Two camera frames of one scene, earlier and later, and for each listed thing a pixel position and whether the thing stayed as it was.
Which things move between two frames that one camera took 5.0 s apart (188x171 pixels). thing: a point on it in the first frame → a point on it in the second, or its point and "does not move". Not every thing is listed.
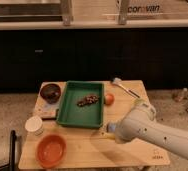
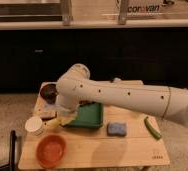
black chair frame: x=12 y=155 does not move
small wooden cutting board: x=45 y=109 does not move
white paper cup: x=33 y=123 does not move
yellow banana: x=110 y=135 → x=52 y=122
